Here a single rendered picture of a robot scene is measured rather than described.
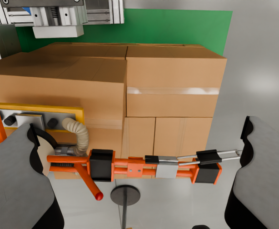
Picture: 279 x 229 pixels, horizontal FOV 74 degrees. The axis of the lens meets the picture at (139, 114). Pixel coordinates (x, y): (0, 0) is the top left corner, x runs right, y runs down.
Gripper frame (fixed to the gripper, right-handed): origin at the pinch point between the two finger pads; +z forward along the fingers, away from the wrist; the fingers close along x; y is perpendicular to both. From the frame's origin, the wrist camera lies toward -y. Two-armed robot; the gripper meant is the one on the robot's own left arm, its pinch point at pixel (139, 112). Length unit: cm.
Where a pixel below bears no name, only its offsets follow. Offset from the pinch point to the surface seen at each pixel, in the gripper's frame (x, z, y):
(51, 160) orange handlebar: -28, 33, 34
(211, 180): 24, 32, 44
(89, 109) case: -20, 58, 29
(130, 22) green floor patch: -4, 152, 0
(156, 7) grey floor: 17, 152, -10
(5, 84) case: -51, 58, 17
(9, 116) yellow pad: -43, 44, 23
